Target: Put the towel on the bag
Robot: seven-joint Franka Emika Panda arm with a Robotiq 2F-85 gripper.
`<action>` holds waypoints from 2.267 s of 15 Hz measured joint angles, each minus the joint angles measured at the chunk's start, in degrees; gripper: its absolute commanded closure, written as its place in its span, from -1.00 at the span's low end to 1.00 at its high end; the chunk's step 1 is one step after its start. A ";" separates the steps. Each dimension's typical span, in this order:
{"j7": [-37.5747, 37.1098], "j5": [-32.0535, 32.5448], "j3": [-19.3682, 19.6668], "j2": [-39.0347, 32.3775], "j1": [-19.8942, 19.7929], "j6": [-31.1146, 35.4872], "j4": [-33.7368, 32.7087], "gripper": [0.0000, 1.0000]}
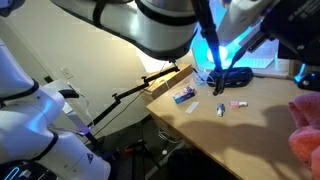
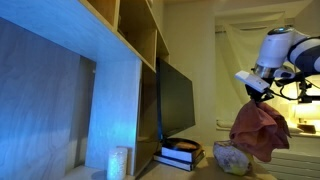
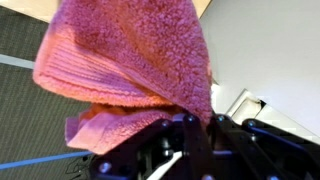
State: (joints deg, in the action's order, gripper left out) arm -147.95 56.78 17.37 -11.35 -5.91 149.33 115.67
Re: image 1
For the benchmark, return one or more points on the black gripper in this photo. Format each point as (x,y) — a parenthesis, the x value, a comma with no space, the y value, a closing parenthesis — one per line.
(296,33)

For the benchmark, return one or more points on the pink orange towel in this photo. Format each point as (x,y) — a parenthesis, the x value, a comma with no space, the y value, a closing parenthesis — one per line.
(306,133)

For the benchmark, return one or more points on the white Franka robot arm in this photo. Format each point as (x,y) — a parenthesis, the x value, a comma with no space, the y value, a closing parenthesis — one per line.
(160,30)

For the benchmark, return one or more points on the black zipper pouch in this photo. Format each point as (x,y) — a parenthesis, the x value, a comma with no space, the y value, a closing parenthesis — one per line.
(238,76)

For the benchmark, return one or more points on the pink nail polish bottle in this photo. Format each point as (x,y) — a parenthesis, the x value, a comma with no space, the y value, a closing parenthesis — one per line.
(236,104)

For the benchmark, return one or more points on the small blue bottle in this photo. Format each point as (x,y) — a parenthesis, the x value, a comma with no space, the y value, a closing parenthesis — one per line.
(220,109)

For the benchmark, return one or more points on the clear plastic cup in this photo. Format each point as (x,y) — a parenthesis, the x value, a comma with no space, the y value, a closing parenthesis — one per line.
(200,77)

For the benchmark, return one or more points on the small blue pink carton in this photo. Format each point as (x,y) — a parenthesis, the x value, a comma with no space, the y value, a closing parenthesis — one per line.
(184,95)

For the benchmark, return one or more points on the wooden box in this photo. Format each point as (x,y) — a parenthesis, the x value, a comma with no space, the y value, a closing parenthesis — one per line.
(163,83)

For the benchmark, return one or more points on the white wall socket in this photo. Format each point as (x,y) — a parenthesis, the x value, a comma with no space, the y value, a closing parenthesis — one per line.
(66,72)

